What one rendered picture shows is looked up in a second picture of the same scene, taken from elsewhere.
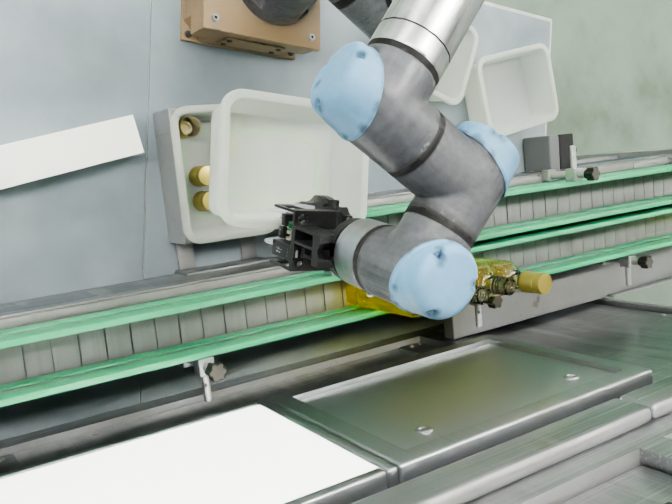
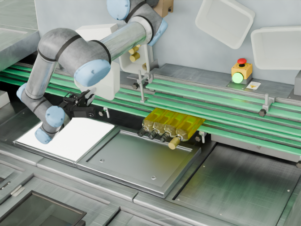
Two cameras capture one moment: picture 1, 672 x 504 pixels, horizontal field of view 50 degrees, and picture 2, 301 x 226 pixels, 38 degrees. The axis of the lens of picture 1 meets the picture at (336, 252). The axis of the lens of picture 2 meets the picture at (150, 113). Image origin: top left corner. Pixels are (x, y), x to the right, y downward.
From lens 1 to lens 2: 1.96 m
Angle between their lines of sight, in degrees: 67
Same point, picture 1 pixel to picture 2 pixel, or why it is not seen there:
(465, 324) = (217, 137)
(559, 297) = (275, 151)
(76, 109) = (105, 18)
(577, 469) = (94, 193)
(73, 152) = (96, 35)
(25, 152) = (85, 32)
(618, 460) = (103, 199)
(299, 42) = not seen: hidden behind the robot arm
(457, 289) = (41, 140)
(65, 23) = not seen: outside the picture
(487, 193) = (47, 125)
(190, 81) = not seen: hidden behind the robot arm
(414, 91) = (27, 100)
